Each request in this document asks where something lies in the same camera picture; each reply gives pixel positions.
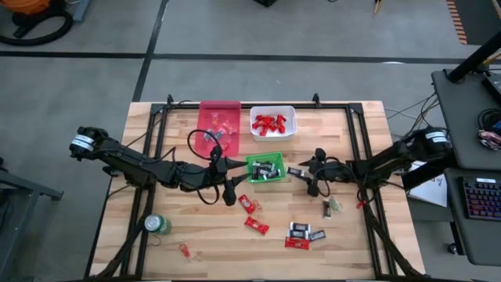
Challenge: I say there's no dark floor mat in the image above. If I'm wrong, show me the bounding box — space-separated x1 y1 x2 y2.
456 0 501 46

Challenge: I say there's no tangled floor cable bundle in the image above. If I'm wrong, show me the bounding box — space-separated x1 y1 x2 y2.
385 92 453 142

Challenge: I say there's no black metal pole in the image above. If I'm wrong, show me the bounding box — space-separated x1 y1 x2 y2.
447 30 501 84

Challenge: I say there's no orange vacuum cleaner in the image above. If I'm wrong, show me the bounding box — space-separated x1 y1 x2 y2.
0 0 52 16

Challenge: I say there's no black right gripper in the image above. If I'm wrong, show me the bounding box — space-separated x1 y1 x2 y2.
297 147 351 198

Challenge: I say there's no black left arm feed cable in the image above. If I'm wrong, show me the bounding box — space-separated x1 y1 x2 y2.
128 99 196 149

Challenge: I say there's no pink translucent plastic bin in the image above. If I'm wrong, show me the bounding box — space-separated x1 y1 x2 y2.
194 99 242 158

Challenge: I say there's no white plastic bin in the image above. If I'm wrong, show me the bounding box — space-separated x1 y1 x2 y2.
249 104 298 143

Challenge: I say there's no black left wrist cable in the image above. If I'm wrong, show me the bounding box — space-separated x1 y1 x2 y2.
186 128 225 205

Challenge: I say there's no green plastic basket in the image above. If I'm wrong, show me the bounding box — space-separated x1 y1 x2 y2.
244 151 287 184

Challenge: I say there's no black coiled cable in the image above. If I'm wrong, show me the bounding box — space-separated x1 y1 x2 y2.
477 108 501 132

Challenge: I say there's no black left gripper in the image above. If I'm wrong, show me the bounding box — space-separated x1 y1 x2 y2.
178 145 250 207

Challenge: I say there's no green soda can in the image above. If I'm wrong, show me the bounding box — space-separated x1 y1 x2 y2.
144 213 174 237

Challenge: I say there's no black desk device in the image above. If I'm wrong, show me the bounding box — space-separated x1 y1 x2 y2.
481 72 501 106

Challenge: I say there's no grey metal cart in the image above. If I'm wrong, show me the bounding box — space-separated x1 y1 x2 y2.
0 156 64 282

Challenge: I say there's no black vacuum hose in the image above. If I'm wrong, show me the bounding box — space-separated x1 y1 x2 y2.
0 9 74 47

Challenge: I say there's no pink white patterned object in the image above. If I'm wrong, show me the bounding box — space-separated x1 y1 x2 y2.
476 129 501 152

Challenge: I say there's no dark grey desk top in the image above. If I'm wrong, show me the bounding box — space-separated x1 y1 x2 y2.
430 68 501 172

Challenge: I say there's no dark grey side desk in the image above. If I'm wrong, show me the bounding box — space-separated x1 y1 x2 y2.
444 167 501 267

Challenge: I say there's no green candy clear wrapper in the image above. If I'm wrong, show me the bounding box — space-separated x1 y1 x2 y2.
329 196 344 215

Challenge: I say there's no white paper sheet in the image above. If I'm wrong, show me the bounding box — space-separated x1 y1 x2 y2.
406 158 449 208

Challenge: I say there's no backlit computer keyboard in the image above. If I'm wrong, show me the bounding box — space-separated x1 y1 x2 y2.
456 175 501 222

